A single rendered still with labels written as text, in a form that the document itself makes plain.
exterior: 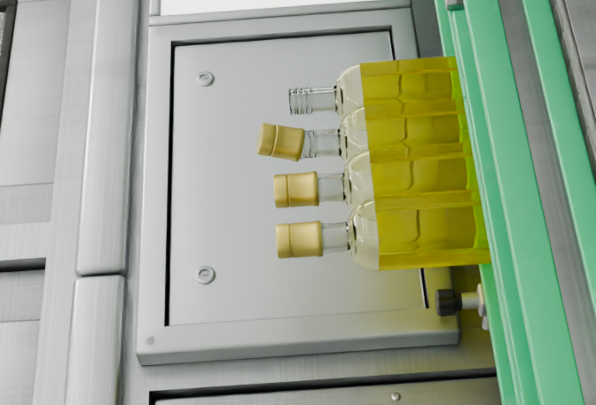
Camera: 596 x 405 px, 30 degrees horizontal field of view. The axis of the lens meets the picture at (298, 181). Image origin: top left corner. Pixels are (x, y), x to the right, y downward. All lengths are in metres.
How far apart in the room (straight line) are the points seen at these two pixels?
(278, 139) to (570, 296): 0.37
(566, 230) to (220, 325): 0.41
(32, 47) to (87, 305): 0.44
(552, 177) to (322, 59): 0.50
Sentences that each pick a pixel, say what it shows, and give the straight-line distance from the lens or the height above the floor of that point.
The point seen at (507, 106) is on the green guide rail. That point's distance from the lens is 1.01.
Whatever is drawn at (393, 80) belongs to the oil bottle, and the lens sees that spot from 1.17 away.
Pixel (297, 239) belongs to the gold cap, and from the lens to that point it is 1.07.
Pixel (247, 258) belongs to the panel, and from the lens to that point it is 1.22.
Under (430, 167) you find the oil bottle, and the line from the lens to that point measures 1.10.
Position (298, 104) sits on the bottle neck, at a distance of 1.17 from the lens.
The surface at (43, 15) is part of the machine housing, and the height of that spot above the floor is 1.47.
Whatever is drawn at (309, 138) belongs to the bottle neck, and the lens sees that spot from 1.14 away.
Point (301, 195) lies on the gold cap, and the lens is 1.10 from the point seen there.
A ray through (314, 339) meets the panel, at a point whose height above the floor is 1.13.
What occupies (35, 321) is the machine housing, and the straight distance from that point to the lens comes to 1.28.
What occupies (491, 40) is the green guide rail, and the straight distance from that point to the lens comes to 1.06.
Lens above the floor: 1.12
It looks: 1 degrees up
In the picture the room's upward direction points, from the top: 94 degrees counter-clockwise
